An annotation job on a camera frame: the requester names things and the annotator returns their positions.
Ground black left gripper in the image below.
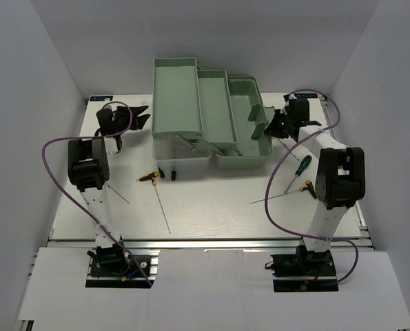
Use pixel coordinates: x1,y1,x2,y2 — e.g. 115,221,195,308
114,105,150,135

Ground green plastic toolbox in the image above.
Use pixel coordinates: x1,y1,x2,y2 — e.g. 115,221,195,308
152,57,274,172

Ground small green black precision screwdriver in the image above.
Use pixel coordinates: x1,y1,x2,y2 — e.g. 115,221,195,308
158,167,165,179

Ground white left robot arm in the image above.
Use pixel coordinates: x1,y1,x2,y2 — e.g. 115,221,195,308
68,103,150,275

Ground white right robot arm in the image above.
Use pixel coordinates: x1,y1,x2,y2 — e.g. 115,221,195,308
265,96,365,277

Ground yellow T-handle key centre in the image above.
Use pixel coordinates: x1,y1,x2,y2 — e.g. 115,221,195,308
136,170,172,234

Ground yellow black T-handle hex key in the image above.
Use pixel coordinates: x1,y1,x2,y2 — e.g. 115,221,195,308
268,180,317,200

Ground yellow T-handle key far left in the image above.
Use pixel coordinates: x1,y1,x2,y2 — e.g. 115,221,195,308
108,184,130,204

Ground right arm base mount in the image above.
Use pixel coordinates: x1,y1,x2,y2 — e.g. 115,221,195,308
265,254,339,293

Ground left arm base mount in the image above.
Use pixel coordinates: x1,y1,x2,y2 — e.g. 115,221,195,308
85,245,158,289

